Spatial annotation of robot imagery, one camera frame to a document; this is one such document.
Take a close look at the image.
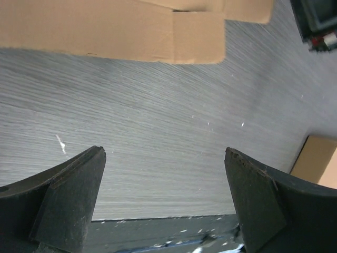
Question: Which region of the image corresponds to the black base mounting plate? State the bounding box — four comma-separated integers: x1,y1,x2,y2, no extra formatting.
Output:
83,215,245,252

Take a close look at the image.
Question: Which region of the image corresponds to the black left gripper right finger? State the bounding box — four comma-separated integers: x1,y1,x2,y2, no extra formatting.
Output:
224,148,336,252

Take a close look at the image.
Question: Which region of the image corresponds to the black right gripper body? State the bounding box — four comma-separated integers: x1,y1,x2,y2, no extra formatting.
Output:
290,0,336,52

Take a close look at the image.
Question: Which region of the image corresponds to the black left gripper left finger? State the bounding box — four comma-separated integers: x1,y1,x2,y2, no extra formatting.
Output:
1,146,106,252

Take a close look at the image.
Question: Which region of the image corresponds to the spare cardboard sheet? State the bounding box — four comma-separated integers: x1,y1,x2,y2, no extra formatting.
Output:
1,1,273,64

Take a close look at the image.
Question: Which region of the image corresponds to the brown cardboard box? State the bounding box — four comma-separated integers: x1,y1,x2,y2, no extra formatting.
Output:
290,135,336,189

